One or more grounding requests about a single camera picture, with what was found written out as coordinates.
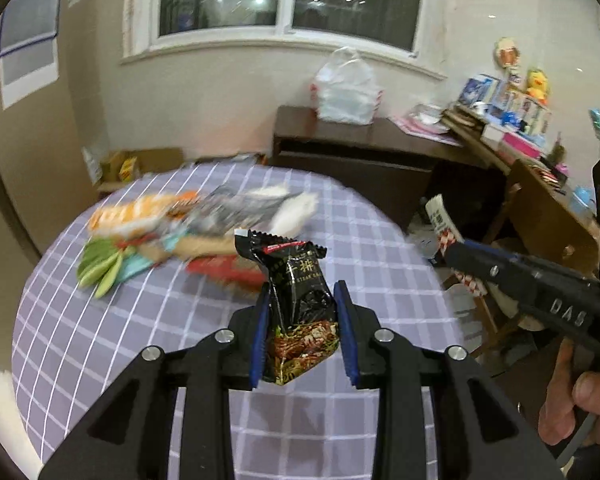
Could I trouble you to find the blue white box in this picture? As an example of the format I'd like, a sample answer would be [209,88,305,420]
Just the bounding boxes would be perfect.
[457,75,501,106]

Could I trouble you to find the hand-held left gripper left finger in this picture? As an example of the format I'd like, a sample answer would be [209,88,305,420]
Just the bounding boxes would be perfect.
[39,287,272,480]

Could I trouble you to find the white paper bag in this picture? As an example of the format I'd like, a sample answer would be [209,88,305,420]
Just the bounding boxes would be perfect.
[82,147,104,184]

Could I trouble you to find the wooden side desk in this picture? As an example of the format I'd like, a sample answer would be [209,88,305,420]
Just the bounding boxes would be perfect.
[442,105,600,241]

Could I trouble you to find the open brown cardboard box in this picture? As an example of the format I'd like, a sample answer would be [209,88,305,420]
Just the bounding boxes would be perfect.
[97,147,186,186]

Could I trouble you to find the orange snack packet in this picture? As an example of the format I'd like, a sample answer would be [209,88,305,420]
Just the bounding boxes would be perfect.
[89,191,201,233]

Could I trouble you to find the green snack packet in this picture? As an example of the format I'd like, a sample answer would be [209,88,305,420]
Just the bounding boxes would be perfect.
[77,237,126,300]

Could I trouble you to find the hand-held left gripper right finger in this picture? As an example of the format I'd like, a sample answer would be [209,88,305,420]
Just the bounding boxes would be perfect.
[332,280,566,480]

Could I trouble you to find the round table with checked cloth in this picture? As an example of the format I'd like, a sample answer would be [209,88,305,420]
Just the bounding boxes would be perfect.
[11,157,473,480]

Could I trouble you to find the white plastic bag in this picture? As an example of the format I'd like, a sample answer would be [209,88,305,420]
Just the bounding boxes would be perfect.
[312,47,383,126]

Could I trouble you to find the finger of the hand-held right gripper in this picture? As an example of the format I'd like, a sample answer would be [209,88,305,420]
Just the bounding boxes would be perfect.
[444,240,526,311]

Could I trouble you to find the silver black snack packet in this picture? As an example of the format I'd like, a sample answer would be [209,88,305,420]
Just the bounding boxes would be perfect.
[187,185,281,236]

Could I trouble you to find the white wall poster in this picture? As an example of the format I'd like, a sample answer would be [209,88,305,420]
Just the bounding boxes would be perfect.
[0,42,61,108]

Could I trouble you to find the dark wooden cabinet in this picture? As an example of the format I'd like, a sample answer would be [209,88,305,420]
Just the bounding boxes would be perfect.
[270,105,481,231]

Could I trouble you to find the white tissue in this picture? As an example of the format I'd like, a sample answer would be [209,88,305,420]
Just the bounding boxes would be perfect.
[269,192,318,236]

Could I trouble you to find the yellow duck toy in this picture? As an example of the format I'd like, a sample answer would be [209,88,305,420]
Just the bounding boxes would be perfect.
[525,69,552,106]

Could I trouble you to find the red white checkered snack packet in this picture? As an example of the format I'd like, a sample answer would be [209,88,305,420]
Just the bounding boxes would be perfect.
[424,194,487,301]

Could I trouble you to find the pink box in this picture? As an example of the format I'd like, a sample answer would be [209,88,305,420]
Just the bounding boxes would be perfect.
[500,132,546,158]

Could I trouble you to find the light blue cup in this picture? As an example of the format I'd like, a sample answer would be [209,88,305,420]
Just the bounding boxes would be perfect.
[570,185,596,218]

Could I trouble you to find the wooden chair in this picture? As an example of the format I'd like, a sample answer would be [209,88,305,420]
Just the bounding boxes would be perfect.
[480,159,600,341]

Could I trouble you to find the person's right hand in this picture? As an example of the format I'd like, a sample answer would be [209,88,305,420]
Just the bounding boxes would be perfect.
[539,337,600,446]

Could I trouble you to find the teal snack packet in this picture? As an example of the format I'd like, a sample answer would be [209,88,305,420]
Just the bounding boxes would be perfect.
[115,250,153,281]

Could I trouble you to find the beige snack packet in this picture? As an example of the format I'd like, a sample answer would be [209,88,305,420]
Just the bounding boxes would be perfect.
[150,235,238,263]

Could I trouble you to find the pink papers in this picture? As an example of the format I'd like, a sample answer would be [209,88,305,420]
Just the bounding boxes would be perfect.
[395,104,462,147]

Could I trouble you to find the row of figure boxes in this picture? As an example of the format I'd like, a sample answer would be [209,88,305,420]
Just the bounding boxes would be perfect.
[500,85,553,131]

